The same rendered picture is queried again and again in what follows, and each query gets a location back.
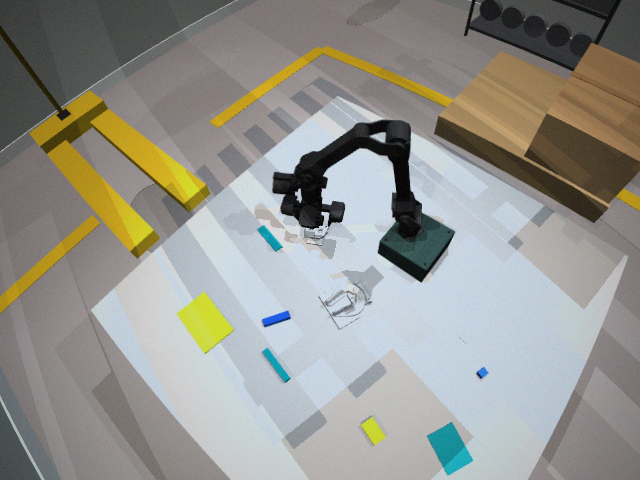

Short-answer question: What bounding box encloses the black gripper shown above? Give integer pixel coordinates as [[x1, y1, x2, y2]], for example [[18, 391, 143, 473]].
[[280, 195, 345, 227]]

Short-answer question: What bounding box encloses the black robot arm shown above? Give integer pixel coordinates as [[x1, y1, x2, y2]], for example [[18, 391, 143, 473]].
[[272, 119, 424, 242]]

